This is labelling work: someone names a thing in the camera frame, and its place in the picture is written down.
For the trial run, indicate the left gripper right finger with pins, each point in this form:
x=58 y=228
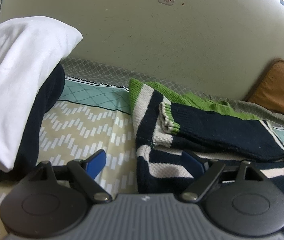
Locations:
x=192 y=164

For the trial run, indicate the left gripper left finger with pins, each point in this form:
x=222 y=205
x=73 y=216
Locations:
x=95 y=163

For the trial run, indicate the green navy white knit sweater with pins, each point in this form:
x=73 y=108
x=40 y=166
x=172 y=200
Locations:
x=167 y=124

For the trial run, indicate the patterned beige teal bedsheet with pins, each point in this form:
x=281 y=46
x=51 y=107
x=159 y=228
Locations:
x=58 y=200

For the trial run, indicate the black folded garment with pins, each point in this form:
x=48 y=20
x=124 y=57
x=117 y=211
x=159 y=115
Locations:
x=28 y=151

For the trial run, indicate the orange brown pillow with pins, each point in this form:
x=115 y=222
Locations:
x=268 y=91

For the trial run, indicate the white folded garment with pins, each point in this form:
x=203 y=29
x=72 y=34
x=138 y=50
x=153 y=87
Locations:
x=30 y=49

